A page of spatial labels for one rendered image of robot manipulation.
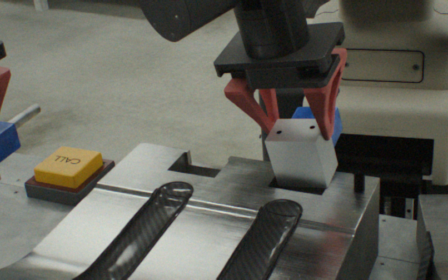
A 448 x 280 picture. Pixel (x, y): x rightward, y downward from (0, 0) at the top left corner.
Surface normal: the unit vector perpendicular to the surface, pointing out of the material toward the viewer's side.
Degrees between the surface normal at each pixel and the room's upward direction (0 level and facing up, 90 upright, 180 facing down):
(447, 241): 0
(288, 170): 100
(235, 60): 12
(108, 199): 1
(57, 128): 0
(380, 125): 98
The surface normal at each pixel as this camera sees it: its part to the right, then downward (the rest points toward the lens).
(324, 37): -0.27, -0.81
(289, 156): -0.39, 0.60
